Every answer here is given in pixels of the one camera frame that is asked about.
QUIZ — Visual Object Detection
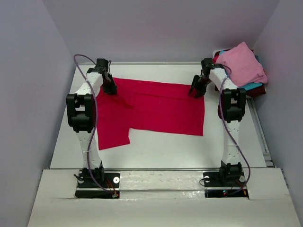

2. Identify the dark maroon folded t shirt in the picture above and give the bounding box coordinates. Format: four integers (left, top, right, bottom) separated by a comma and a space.
214, 49, 266, 98

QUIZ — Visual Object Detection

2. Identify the red folded t shirt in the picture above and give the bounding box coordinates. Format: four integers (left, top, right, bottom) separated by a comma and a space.
213, 50, 227, 64

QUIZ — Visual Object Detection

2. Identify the pink folded t shirt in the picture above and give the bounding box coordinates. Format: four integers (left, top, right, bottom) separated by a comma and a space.
216, 42, 268, 87

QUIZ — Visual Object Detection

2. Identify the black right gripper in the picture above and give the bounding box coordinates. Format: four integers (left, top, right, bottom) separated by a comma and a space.
188, 74, 212, 98

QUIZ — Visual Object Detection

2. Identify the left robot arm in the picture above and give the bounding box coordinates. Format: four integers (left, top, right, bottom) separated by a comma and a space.
66, 54, 117, 191

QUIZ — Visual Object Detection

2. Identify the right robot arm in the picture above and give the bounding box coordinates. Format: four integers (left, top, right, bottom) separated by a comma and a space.
188, 58, 246, 188

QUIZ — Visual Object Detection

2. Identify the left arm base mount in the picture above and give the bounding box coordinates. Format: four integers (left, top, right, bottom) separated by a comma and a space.
74, 171, 121, 199

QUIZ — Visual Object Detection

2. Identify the red t shirt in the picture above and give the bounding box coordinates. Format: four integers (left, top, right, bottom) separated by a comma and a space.
213, 50, 227, 64
97, 78, 205, 150

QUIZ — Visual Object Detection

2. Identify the teal folded t shirt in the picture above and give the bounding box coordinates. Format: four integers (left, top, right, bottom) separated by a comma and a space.
215, 49, 264, 92

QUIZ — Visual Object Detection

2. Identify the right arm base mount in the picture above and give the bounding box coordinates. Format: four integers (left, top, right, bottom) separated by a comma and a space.
199, 172, 249, 198

